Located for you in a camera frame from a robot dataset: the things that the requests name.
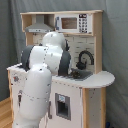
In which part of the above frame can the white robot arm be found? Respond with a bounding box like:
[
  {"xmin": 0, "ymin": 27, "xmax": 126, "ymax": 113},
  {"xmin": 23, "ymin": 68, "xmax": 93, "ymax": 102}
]
[{"xmin": 12, "ymin": 32, "xmax": 71, "ymax": 128}]

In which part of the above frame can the grey toy sink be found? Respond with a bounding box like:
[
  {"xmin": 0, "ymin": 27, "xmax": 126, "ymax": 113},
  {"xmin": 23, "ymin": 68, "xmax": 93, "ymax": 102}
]
[{"xmin": 68, "ymin": 69, "xmax": 92, "ymax": 81}]

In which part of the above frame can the toy microwave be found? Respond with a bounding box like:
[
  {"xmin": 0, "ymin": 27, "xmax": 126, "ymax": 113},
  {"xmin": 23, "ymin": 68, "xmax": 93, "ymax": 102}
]
[{"xmin": 55, "ymin": 14, "xmax": 93, "ymax": 34}]

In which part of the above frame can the grey toy range hood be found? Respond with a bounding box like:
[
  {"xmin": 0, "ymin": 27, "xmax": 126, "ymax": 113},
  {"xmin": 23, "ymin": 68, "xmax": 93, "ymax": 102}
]
[{"xmin": 25, "ymin": 15, "xmax": 53, "ymax": 33}]

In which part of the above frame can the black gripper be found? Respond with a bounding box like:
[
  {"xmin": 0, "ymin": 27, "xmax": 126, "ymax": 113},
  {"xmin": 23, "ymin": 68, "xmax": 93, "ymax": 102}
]
[{"xmin": 70, "ymin": 69, "xmax": 81, "ymax": 79}]

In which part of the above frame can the wooden toy kitchen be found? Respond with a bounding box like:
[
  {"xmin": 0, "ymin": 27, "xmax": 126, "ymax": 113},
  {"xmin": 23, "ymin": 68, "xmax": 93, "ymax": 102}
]
[{"xmin": 8, "ymin": 10, "xmax": 115, "ymax": 128}]

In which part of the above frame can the grey fridge door handle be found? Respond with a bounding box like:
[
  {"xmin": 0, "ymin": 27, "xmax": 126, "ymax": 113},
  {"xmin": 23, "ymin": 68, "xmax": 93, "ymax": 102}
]
[{"xmin": 48, "ymin": 101, "xmax": 52, "ymax": 119}]

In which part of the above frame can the black toy faucet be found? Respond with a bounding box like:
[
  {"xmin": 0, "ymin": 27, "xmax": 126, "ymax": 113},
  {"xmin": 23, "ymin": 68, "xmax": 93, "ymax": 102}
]
[{"xmin": 75, "ymin": 50, "xmax": 95, "ymax": 71}]

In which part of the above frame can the grey toy ice dispenser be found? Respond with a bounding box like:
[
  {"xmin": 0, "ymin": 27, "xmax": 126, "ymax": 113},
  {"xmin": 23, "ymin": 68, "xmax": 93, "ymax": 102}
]
[{"xmin": 55, "ymin": 93, "xmax": 71, "ymax": 120}]

